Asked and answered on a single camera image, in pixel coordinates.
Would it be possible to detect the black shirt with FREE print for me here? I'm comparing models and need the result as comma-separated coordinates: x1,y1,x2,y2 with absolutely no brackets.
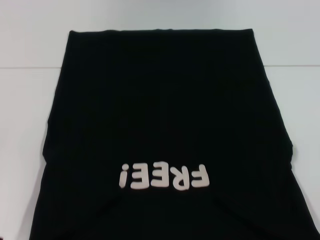
23,28,316,240

